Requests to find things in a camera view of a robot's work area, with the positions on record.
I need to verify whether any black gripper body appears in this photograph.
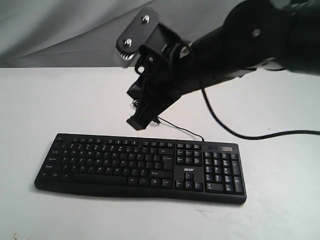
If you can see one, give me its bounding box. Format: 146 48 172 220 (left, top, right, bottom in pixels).
127 43 198 110

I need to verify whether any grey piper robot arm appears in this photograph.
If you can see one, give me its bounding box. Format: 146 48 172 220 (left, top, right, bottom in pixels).
117 0 320 131

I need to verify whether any black acer keyboard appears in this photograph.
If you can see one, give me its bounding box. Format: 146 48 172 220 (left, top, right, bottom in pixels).
34 133 247 204

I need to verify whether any grey backdrop cloth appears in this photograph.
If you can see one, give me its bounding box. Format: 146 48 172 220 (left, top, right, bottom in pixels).
0 0 238 68

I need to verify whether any black USB cable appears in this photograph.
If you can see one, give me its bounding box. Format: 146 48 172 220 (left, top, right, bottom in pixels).
129 98 206 142

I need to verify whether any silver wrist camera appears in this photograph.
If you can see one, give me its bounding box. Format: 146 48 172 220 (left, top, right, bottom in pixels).
115 7 182 68

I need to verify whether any black camera cable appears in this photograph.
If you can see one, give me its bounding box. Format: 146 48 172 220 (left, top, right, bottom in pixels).
133 42 320 140

